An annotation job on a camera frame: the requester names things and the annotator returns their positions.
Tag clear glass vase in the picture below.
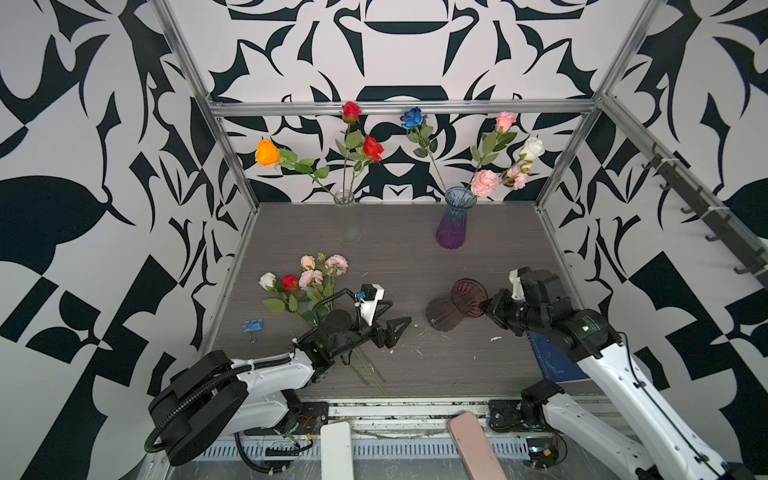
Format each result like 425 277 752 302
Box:
334 190 362 243

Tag blue artificial rose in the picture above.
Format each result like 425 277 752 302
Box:
400 107 447 192

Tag dark maroon glass vase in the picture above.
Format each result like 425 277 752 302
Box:
426 278 488 332

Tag small red artificial rose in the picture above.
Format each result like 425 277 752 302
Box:
336 101 367 204

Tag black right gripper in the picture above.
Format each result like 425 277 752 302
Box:
476 286 550 335

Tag pink artificial rose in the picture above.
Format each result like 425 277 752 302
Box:
470 112 517 175

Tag grey hook rack rail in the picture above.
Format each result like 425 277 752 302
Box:
641 142 768 283

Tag small white artificial rose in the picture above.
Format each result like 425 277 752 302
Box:
259 272 287 313

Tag blue binder clip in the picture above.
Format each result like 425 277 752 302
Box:
242 319 264 344

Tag purple blue glass vase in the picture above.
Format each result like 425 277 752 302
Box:
435 186 477 250

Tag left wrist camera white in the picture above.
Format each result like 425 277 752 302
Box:
357 284 385 326

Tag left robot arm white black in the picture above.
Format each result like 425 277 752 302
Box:
143 284 412 474

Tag pink peony flower spray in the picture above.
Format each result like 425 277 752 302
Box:
470 161 531 198

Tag blue book yellow label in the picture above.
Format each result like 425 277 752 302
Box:
527 331 590 383

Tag orange artificial rose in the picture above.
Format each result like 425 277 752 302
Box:
254 138 339 200

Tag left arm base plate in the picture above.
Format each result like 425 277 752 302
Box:
245 402 330 436

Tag small circuit board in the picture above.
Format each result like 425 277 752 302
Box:
526 434 568 470

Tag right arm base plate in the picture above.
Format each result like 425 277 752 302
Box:
487 399 541 433

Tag large red artificial rose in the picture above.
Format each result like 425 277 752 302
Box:
350 135 384 198

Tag white phone-like device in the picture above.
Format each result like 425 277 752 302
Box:
320 421 355 480

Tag pink phone-like device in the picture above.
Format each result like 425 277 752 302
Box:
448 412 507 480

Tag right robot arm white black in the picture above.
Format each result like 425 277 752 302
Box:
479 267 753 479

